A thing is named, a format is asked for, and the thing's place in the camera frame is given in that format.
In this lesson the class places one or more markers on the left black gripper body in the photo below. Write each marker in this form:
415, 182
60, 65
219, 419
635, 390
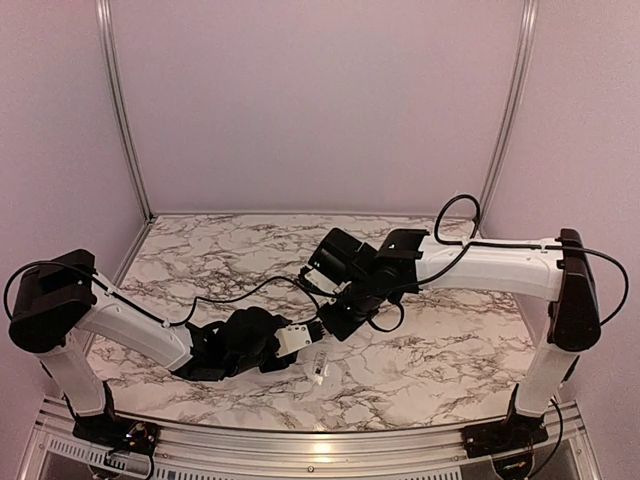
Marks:
278, 366

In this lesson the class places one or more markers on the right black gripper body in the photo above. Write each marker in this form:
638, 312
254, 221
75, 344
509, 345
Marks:
351, 319

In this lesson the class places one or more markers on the white battery cover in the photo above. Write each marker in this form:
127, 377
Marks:
319, 368

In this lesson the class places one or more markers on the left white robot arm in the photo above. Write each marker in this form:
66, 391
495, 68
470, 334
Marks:
57, 298

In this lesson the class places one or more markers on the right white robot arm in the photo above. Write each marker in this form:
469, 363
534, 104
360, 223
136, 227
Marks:
358, 278

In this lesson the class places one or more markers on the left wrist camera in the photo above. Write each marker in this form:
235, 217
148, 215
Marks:
295, 337

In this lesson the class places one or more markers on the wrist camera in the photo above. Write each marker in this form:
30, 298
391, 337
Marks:
318, 283
295, 337

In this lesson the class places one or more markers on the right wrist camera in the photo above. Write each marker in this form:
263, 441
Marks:
318, 283

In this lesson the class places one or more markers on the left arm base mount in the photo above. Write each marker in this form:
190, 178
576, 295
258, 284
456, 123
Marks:
120, 434

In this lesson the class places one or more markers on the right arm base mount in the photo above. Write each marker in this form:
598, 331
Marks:
495, 437

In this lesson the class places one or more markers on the front aluminium rail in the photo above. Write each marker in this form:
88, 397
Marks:
185, 451

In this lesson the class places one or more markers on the right aluminium frame post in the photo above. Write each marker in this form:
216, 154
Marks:
515, 94

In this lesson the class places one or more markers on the aluminium frame post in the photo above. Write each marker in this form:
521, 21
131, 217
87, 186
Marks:
515, 94
109, 50

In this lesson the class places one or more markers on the left aluminium frame post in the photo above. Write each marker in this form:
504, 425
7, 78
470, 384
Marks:
109, 50

